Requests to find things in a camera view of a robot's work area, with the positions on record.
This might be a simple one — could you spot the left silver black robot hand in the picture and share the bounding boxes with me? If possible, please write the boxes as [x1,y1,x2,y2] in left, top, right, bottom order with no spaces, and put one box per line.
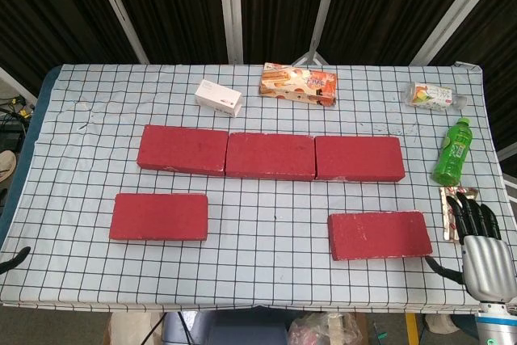
[0,246,32,276]

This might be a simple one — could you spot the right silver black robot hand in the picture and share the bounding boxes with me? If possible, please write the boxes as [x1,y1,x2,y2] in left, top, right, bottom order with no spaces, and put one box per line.
[424,192,513,305]

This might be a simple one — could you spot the red foam brick white scuffs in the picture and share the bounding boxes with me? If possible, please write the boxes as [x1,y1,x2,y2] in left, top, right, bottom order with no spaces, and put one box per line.
[327,210,434,262]

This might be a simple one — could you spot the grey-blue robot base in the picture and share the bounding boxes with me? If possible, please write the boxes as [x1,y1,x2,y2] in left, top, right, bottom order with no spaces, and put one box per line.
[161,311,290,345]

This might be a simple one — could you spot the shiny foil snack packet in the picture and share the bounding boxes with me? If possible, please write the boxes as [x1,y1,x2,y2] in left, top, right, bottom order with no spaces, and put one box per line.
[439,186,480,243]

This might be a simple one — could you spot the beige hat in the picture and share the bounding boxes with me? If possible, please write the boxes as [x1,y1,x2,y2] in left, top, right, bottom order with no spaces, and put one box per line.
[0,149,17,183]

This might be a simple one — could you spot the green drink bottle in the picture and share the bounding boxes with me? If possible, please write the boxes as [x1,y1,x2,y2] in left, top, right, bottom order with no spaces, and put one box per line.
[431,116,473,185]

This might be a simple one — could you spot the white plastic bag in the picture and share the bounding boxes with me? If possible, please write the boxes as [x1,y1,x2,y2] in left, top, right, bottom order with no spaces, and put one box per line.
[105,312,163,345]

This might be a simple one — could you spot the clear plastic bag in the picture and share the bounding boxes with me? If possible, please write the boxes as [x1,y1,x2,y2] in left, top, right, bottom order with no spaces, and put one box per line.
[287,312,363,345]

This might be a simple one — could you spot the clear bottle fruit label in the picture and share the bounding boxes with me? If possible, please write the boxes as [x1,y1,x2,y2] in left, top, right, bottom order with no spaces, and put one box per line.
[402,81,468,113]

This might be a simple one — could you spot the white black grid tablecloth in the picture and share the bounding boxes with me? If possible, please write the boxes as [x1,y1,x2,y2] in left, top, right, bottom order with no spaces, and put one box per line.
[0,62,517,314]

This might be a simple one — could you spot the small white carton box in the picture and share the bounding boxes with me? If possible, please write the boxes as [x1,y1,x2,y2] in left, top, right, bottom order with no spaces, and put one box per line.
[194,79,243,119]

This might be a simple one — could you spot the orange biscuit box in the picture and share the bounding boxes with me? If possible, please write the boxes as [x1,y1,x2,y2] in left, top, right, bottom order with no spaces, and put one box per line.
[258,62,338,109]

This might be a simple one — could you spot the dark pleated curtain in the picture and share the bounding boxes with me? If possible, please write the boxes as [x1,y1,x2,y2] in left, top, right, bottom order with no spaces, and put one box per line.
[0,0,517,152]

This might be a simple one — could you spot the bundle of cables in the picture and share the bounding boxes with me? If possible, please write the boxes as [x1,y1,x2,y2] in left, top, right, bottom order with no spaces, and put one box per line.
[0,94,36,120]

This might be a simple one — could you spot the white metal frame post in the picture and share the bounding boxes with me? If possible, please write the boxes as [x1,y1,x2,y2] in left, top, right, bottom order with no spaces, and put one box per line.
[408,0,502,66]
[0,65,40,106]
[216,0,246,65]
[290,0,345,66]
[87,0,150,65]

